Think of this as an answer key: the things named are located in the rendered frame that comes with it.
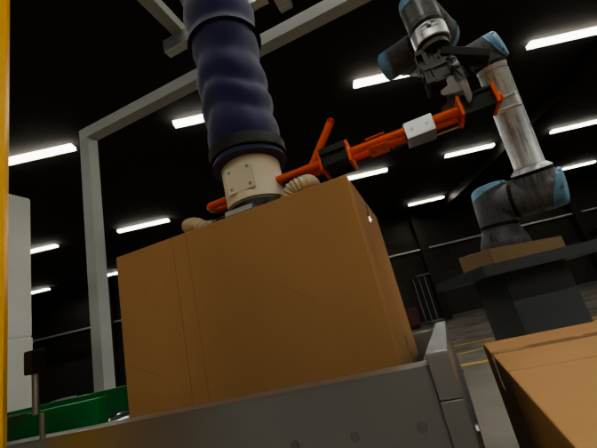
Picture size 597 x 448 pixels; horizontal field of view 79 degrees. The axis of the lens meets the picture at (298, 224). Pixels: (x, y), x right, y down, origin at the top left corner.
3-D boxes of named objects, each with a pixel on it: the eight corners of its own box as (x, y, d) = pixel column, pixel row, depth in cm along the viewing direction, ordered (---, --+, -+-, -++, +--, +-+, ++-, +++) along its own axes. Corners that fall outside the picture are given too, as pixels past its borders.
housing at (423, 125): (407, 139, 87) (401, 123, 88) (409, 149, 93) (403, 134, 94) (436, 127, 85) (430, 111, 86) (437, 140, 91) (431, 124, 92)
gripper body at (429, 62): (429, 101, 94) (415, 64, 98) (464, 87, 92) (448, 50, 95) (428, 85, 87) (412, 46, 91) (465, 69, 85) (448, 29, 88)
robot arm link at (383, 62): (438, 66, 164) (369, 52, 114) (465, 50, 156) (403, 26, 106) (448, 90, 165) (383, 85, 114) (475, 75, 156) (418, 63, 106)
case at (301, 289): (130, 436, 78) (115, 257, 89) (228, 393, 114) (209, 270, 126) (408, 386, 61) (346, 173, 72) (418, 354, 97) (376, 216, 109)
